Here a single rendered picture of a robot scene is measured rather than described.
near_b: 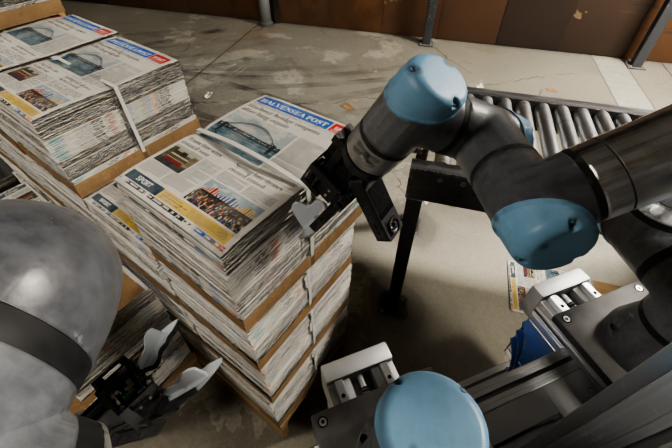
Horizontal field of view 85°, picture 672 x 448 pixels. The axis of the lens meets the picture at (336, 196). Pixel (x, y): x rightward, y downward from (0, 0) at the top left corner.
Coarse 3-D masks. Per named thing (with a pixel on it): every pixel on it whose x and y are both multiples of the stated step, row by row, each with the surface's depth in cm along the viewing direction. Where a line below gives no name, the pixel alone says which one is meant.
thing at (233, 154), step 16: (208, 128) 75; (208, 144) 70; (224, 144) 71; (240, 144) 71; (240, 160) 67; (256, 160) 67; (272, 160) 67; (272, 176) 64; (288, 192) 61; (304, 192) 64; (304, 240) 69; (304, 256) 73
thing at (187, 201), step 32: (160, 160) 67; (192, 160) 67; (224, 160) 67; (128, 192) 63; (160, 192) 61; (192, 192) 60; (224, 192) 61; (256, 192) 61; (160, 224) 62; (192, 224) 55; (224, 224) 55; (256, 224) 55; (288, 224) 63; (192, 256) 59; (224, 256) 53; (256, 256) 59; (288, 256) 67; (224, 288) 58; (256, 288) 63
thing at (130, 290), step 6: (126, 276) 103; (126, 282) 102; (132, 282) 102; (126, 288) 100; (132, 288) 100; (138, 288) 100; (126, 294) 99; (132, 294) 99; (138, 294) 99; (120, 300) 98; (126, 300) 98; (120, 306) 96
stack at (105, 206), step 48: (96, 192) 95; (336, 240) 89; (192, 288) 78; (336, 288) 104; (192, 336) 119; (240, 336) 78; (336, 336) 128; (240, 384) 112; (288, 384) 107; (288, 432) 126
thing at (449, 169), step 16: (416, 160) 108; (416, 176) 108; (432, 176) 106; (448, 176) 104; (464, 176) 103; (416, 192) 112; (432, 192) 110; (448, 192) 108; (464, 192) 107; (464, 208) 111; (480, 208) 109
